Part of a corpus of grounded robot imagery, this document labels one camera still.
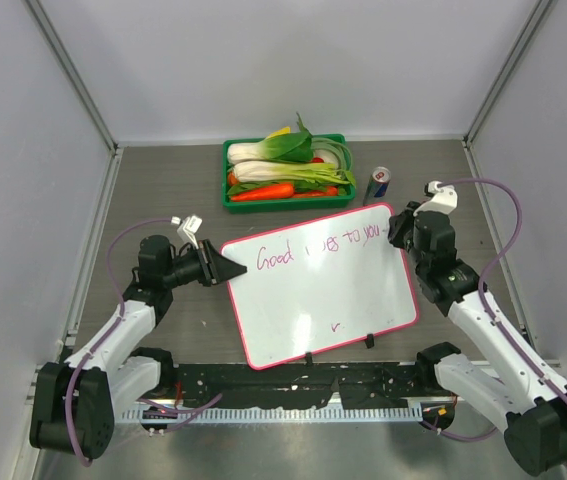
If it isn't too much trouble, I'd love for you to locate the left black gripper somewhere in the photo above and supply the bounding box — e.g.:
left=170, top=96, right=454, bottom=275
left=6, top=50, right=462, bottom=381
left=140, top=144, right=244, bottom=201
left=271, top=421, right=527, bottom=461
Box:
left=162, top=239, right=244, bottom=288

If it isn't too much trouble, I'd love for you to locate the pink framed whiteboard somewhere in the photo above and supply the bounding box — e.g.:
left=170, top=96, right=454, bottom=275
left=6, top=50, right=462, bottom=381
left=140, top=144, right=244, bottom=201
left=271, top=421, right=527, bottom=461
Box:
left=221, top=203, right=419, bottom=370

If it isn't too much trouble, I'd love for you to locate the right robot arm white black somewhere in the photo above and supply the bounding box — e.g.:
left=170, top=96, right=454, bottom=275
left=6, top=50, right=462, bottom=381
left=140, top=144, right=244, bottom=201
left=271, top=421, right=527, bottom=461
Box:
left=388, top=202, right=567, bottom=476

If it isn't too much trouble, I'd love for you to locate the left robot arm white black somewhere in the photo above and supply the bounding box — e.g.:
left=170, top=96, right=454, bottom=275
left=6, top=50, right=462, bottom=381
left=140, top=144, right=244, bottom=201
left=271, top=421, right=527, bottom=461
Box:
left=29, top=235, right=247, bottom=463

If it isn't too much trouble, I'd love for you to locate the energy drink can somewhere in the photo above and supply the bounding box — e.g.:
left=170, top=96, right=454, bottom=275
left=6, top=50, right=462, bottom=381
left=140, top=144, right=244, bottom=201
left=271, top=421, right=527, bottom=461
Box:
left=363, top=166, right=391, bottom=206

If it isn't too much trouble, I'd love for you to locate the red chili pepper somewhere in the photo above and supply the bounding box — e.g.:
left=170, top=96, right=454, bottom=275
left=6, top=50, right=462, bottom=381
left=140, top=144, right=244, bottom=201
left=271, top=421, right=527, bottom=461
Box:
left=293, top=186, right=339, bottom=198

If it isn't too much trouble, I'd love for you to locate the green leaf spinach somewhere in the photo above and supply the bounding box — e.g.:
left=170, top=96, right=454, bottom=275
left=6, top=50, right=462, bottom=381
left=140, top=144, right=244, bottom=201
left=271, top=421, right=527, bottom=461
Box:
left=227, top=181, right=276, bottom=197

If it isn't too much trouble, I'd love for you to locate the green long beans bundle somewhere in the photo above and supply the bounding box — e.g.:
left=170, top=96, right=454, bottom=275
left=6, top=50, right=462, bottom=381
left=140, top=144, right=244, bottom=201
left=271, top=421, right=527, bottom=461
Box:
left=311, top=137, right=352, bottom=170

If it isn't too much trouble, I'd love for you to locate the white onion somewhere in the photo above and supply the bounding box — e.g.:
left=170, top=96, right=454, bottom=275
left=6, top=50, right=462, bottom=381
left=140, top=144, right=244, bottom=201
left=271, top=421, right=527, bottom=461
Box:
left=313, top=147, right=344, bottom=169

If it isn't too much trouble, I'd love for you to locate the orange carrot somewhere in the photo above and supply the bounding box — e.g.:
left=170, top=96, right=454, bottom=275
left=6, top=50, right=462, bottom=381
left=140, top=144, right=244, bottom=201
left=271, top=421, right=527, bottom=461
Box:
left=230, top=183, right=295, bottom=202

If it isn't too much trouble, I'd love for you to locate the lower celery bok choy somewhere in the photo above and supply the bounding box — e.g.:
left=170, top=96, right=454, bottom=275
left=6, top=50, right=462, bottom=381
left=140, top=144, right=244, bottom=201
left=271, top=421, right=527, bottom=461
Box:
left=230, top=160, right=356, bottom=185

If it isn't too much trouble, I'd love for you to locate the green plastic tray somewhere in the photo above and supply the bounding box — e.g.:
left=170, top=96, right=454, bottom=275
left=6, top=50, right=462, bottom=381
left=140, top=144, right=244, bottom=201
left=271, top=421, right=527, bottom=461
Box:
left=222, top=134, right=356, bottom=214

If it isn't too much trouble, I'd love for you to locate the upper bok choy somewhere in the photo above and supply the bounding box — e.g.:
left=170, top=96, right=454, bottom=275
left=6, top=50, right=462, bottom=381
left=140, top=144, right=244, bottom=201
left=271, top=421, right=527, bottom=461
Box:
left=226, top=116, right=313, bottom=165

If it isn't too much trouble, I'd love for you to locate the yellow pepper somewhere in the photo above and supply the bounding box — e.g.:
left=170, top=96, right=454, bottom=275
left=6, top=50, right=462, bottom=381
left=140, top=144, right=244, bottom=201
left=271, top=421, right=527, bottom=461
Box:
left=267, top=126, right=292, bottom=139

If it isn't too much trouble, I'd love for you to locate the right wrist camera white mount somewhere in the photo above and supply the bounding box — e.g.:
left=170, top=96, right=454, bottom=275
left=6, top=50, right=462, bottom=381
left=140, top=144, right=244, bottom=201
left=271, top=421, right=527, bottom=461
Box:
left=414, top=181, right=458, bottom=216

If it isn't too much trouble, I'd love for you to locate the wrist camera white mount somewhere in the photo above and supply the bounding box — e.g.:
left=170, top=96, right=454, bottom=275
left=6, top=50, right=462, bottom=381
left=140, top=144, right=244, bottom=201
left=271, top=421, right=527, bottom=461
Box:
left=414, top=181, right=458, bottom=216
left=170, top=214, right=203, bottom=249

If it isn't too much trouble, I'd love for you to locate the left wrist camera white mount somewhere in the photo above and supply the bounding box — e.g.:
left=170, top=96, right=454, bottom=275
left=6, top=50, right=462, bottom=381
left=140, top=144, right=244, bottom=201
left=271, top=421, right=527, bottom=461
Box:
left=170, top=214, right=203, bottom=249

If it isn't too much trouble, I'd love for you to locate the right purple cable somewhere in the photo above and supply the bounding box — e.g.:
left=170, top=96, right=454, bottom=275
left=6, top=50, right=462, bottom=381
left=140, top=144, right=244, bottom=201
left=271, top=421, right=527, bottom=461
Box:
left=420, top=178, right=567, bottom=476

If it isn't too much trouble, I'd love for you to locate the purple cable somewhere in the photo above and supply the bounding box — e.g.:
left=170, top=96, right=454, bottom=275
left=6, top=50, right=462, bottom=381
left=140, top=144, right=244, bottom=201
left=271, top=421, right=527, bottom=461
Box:
left=65, top=216, right=224, bottom=469
left=420, top=178, right=567, bottom=476

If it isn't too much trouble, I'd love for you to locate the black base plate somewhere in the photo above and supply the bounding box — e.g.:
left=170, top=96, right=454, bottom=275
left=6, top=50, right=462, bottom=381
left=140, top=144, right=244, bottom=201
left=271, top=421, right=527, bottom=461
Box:
left=142, top=362, right=456, bottom=410

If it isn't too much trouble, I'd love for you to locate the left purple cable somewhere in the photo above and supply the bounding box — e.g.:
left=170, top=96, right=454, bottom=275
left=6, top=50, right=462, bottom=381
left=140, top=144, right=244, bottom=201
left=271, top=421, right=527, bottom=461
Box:
left=65, top=216, right=224, bottom=469

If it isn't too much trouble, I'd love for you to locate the white slotted cable duct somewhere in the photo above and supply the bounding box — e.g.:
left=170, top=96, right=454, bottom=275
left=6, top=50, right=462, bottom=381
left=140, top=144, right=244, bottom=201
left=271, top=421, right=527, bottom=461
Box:
left=120, top=403, right=423, bottom=426

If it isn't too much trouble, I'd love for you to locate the right aluminium frame post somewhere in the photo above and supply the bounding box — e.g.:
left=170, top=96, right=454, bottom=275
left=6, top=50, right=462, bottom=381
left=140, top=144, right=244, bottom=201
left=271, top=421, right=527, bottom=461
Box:
left=463, top=0, right=558, bottom=147

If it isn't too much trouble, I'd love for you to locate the aluminium frame post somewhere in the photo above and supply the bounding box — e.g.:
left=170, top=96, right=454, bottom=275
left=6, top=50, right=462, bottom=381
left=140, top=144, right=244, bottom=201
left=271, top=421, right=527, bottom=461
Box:
left=23, top=0, right=117, bottom=152
left=463, top=0, right=558, bottom=147

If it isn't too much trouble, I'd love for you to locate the left aluminium frame post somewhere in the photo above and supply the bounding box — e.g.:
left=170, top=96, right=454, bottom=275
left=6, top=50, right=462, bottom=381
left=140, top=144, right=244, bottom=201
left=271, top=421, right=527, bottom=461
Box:
left=23, top=0, right=117, bottom=152

